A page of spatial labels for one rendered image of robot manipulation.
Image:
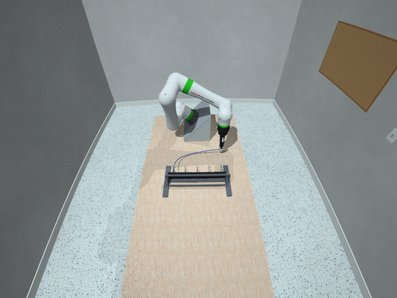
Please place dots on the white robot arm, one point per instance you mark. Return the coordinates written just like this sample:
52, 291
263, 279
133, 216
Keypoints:
177, 82

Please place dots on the black patch panel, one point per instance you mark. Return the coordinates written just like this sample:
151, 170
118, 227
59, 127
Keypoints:
222, 176

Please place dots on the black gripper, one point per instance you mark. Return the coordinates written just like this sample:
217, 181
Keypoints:
222, 137

